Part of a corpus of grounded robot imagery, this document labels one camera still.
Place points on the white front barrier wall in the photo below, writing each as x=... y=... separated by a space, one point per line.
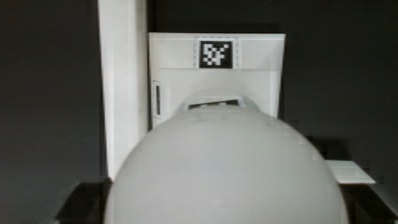
x=349 y=172

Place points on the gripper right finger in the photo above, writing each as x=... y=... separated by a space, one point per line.
x=369 y=210

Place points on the white lamp bulb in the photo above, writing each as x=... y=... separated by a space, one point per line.
x=225 y=169

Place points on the white lamp base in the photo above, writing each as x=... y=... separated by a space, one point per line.
x=213 y=67

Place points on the white barrier wall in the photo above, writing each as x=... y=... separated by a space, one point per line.
x=124 y=46
x=349 y=172

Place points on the white right barrier wall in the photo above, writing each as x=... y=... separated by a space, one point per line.
x=124 y=46

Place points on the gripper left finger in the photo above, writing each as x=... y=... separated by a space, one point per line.
x=83 y=209

